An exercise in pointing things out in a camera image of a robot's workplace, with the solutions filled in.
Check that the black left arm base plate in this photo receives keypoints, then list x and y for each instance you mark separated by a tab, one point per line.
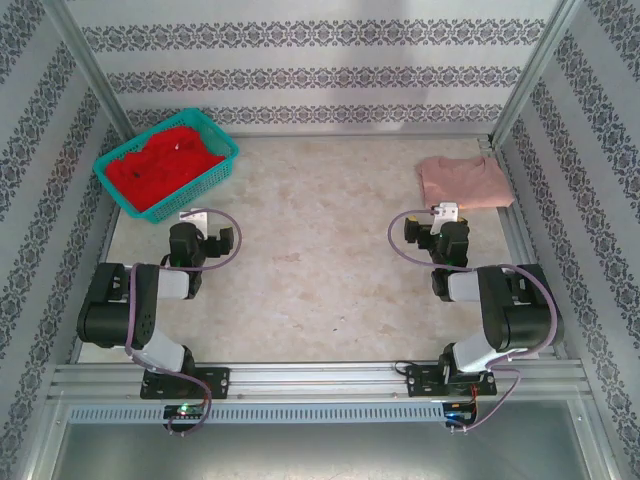
217	382

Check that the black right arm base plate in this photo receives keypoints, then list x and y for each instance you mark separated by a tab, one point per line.
420	382

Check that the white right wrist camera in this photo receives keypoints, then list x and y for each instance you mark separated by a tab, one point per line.
446	211

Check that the aluminium frame post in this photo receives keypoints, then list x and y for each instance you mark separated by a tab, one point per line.
89	65
538	65

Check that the red t-shirt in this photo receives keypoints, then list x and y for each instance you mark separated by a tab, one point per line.
160	170

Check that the teal plastic mesh basket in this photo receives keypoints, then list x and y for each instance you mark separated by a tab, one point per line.
200	186

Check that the pink folded t-shirt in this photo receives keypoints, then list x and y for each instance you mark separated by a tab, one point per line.
470	180

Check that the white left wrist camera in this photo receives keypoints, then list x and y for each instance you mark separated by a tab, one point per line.
197	220

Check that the grey sheet metal panel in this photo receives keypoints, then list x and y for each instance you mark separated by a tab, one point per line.
320	455

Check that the aluminium table edge bar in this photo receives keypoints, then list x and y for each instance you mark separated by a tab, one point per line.
522	235
375	136

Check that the long aluminium mounting rail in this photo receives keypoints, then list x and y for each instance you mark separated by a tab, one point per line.
320	380

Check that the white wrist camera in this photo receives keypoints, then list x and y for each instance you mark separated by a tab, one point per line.
197	220
446	211

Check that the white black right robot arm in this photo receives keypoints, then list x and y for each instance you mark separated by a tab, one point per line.
525	320

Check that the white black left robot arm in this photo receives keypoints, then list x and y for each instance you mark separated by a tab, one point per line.
115	310

